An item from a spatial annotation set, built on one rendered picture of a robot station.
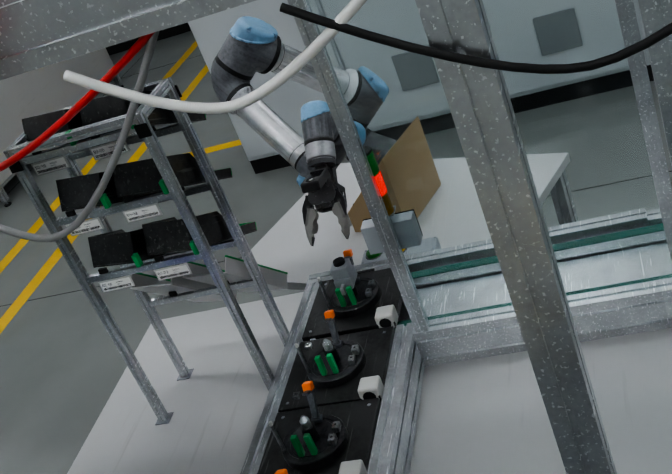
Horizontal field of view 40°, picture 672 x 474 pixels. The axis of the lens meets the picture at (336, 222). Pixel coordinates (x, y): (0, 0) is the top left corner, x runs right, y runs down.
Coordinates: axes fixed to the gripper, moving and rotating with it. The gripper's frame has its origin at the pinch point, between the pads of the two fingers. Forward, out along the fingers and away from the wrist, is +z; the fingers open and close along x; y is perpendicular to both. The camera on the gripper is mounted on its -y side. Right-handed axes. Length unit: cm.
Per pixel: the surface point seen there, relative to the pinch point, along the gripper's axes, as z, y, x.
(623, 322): 31, 7, -63
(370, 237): 5.2, -12.8, -14.6
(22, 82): -272, 359, 373
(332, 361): 30.7, -12.1, -1.8
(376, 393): 39.1, -13.8, -11.5
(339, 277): 8.8, 5.5, 0.4
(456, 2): 18, -136, -63
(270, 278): 4.5, 10.7, 20.9
